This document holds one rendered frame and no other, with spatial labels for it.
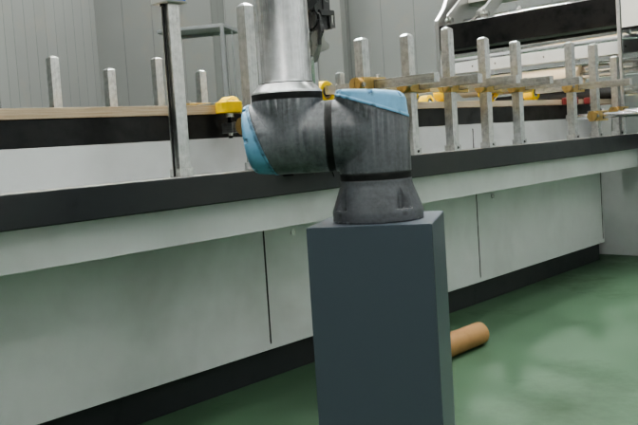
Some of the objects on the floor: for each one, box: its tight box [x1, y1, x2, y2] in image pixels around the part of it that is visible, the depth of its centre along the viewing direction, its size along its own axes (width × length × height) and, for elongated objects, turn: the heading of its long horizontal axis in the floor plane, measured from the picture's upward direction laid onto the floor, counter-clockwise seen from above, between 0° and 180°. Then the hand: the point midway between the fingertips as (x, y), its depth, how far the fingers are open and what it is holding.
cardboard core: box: [450, 322, 489, 357], centre depth 274 cm, size 30×8×8 cm
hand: (312, 58), depth 232 cm, fingers closed
